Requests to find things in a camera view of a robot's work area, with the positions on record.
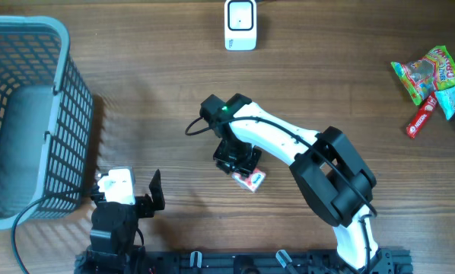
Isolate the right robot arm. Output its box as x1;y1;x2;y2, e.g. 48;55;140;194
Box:
199;94;379;273

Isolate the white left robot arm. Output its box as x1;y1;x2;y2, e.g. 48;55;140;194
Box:
74;167;165;274

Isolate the red white snack packet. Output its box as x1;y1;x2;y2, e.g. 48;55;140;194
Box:
231;168;266;193

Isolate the grey plastic shopping basket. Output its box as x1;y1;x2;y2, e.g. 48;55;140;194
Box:
0;16;94;230

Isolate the Haribo gummy candy bag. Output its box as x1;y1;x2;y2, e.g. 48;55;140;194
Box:
390;46;455;105

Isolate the white barcode scanner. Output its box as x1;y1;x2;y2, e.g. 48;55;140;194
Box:
224;0;257;51

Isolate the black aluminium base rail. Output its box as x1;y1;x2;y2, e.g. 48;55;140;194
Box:
74;249;414;274

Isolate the red Nescafe coffee stick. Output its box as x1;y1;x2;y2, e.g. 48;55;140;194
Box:
406;93;438;139

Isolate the teal tissue packet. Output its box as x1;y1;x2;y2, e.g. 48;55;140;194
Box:
434;86;455;120

